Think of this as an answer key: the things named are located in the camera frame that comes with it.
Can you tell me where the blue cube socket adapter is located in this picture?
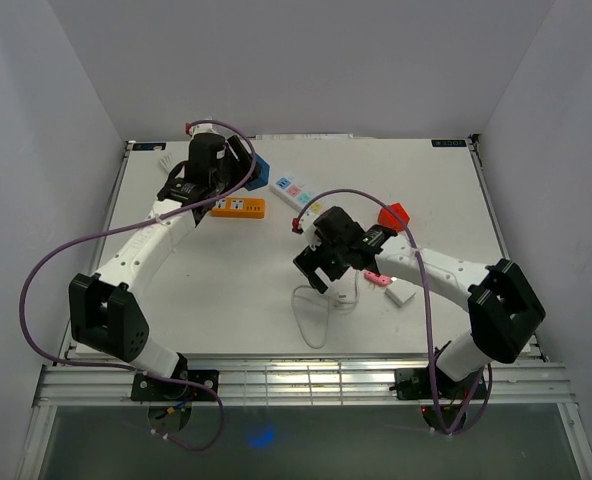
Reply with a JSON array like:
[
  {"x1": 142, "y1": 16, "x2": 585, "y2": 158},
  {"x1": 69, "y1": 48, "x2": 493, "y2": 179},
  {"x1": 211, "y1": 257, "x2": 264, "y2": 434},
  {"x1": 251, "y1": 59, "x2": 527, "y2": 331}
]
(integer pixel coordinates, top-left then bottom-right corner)
[{"x1": 244, "y1": 154, "x2": 270, "y2": 191}]

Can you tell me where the white multicolour power strip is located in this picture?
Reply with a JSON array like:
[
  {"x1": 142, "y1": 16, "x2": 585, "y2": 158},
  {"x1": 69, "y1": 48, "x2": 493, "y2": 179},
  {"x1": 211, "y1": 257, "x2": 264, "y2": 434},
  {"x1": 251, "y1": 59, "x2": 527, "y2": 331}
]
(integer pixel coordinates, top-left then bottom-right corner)
[{"x1": 269, "y1": 172, "x2": 365, "y2": 350}]

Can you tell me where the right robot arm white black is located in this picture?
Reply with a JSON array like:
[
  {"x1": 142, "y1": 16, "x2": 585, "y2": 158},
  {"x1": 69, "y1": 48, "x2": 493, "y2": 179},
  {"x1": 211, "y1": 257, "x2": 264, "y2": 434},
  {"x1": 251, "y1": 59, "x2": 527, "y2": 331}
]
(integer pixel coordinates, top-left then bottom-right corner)
[{"x1": 292, "y1": 207, "x2": 546, "y2": 398}]

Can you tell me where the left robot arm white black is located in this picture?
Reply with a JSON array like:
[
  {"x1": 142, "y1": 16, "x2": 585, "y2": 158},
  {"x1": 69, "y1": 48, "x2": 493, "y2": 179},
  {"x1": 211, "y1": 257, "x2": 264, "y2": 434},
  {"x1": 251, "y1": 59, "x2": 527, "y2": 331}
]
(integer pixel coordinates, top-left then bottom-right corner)
[{"x1": 68, "y1": 130, "x2": 269, "y2": 400}]

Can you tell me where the pink plug adapter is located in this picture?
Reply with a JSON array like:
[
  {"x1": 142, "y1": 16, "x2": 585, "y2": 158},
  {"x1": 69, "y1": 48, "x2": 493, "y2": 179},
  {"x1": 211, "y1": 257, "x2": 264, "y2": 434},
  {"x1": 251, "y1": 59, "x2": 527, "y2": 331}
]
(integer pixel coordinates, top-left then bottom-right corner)
[{"x1": 363, "y1": 271, "x2": 392, "y2": 287}]

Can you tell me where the white plug adapter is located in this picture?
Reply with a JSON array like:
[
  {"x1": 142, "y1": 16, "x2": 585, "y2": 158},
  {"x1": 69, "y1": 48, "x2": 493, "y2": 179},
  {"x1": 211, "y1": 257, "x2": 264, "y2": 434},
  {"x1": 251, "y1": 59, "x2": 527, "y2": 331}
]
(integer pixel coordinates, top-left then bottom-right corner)
[{"x1": 384, "y1": 280, "x2": 416, "y2": 308}]

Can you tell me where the orange power strip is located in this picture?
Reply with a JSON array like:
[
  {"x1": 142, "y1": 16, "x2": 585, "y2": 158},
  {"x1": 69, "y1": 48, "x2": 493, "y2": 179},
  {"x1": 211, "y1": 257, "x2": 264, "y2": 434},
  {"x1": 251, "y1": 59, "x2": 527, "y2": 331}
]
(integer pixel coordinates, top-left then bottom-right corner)
[{"x1": 158, "y1": 154, "x2": 267, "y2": 220}]

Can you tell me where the red cube socket adapter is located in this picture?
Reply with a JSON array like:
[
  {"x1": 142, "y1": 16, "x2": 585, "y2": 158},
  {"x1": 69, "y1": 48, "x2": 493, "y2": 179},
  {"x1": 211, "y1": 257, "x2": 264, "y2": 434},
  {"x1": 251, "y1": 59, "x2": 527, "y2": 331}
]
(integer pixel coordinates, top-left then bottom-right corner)
[{"x1": 377, "y1": 202, "x2": 410, "y2": 233}]

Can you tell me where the left corner label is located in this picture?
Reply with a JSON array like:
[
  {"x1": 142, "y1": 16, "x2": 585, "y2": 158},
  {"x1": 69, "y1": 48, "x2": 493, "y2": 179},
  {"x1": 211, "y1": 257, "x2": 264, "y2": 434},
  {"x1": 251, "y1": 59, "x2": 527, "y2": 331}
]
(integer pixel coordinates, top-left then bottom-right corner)
[{"x1": 132, "y1": 142, "x2": 167, "y2": 151}]

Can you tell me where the corner label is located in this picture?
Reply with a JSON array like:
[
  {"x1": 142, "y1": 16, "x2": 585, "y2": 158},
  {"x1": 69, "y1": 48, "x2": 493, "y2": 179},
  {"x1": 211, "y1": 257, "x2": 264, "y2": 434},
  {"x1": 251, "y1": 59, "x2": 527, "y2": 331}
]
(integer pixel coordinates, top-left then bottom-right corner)
[
  {"x1": 431, "y1": 139, "x2": 467, "y2": 148},
  {"x1": 132, "y1": 142, "x2": 167, "y2": 151}
]

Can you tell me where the right corner label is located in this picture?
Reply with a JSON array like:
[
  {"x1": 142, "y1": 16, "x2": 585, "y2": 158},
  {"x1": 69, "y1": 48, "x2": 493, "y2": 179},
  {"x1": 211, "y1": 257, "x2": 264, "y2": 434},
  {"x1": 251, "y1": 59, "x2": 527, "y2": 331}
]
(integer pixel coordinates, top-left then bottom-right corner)
[{"x1": 431, "y1": 139, "x2": 467, "y2": 148}]

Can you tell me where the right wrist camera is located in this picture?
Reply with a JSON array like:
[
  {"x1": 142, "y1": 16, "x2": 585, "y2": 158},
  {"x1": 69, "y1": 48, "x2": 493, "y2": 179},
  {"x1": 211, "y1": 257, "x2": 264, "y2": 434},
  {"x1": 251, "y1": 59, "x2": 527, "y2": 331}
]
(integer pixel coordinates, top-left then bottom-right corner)
[{"x1": 292, "y1": 212, "x2": 321, "y2": 251}]

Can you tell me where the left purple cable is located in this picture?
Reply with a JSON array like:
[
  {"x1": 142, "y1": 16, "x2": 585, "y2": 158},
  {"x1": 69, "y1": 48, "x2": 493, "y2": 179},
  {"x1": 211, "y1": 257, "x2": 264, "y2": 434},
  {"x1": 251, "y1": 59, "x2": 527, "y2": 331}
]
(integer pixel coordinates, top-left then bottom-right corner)
[{"x1": 18, "y1": 119, "x2": 260, "y2": 452}]

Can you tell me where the purple cable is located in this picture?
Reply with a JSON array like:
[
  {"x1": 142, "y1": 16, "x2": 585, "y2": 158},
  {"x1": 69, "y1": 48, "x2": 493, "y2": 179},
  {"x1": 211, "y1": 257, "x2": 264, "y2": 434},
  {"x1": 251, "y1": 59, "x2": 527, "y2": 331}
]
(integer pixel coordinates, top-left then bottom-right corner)
[
  {"x1": 295, "y1": 188, "x2": 493, "y2": 436},
  {"x1": 18, "y1": 119, "x2": 260, "y2": 452}
]

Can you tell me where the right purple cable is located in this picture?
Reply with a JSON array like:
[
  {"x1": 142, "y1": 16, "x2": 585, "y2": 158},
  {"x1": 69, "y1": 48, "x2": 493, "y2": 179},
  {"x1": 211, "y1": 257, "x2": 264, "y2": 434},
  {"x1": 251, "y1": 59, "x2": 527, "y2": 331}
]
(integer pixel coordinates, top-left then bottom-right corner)
[{"x1": 295, "y1": 188, "x2": 493, "y2": 436}]

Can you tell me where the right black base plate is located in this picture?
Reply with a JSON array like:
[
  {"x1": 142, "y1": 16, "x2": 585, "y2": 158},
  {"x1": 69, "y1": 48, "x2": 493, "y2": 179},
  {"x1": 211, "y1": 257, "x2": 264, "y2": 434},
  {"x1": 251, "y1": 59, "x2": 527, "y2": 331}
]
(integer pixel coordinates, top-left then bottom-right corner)
[{"x1": 389, "y1": 367, "x2": 488, "y2": 400}]

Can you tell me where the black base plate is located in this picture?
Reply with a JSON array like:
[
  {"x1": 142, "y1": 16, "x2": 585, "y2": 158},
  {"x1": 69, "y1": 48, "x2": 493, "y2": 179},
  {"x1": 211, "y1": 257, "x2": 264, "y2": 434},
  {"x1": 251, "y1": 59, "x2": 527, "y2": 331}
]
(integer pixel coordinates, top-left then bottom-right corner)
[
  {"x1": 389, "y1": 367, "x2": 488, "y2": 400},
  {"x1": 130, "y1": 369, "x2": 220, "y2": 403}
]

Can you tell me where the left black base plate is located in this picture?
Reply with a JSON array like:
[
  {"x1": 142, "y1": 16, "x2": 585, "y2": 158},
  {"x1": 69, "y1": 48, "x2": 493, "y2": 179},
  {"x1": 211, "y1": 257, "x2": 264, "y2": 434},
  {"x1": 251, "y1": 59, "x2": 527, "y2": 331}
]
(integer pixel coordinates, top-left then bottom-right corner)
[{"x1": 130, "y1": 369, "x2": 220, "y2": 403}]

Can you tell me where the aluminium frame rail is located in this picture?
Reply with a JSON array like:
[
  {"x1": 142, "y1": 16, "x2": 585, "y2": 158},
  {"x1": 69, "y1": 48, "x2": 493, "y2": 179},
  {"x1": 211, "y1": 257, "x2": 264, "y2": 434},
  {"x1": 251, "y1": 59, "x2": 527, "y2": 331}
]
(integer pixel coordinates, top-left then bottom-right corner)
[{"x1": 34, "y1": 358, "x2": 576, "y2": 407}]

